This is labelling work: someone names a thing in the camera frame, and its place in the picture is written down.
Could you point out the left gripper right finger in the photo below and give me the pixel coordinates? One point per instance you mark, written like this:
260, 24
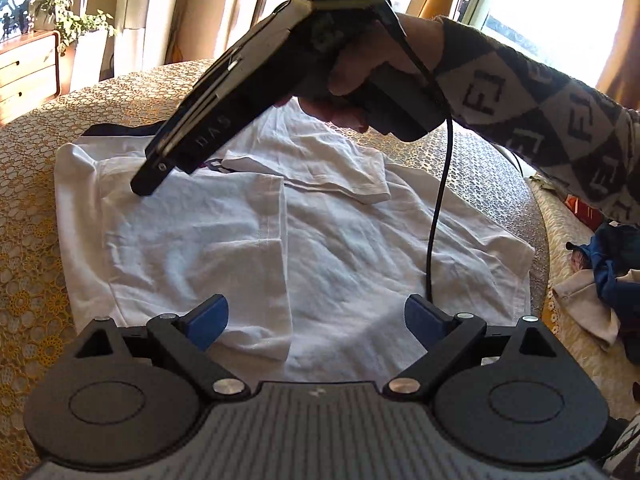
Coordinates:
452, 345

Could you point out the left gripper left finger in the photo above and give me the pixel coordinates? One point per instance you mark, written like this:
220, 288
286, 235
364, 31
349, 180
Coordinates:
179, 344

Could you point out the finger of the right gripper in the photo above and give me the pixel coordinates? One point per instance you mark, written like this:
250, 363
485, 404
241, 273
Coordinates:
150, 176

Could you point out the white printed t-shirt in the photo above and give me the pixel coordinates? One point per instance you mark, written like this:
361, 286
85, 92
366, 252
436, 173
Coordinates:
315, 242

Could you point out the patterned right sleeve forearm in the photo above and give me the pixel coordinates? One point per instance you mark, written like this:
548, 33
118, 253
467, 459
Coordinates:
576, 136

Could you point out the right hand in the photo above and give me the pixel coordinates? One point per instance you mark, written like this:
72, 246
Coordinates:
374, 84

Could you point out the beige garment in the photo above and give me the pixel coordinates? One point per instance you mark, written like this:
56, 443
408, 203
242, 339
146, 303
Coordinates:
609, 317

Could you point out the potted green plant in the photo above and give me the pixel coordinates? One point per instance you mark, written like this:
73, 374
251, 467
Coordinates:
82, 39

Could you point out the wooden sideboard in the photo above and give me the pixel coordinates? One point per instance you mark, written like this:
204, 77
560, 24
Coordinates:
30, 73

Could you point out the blue garment pile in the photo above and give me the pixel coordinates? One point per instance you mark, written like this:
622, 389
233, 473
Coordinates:
613, 256

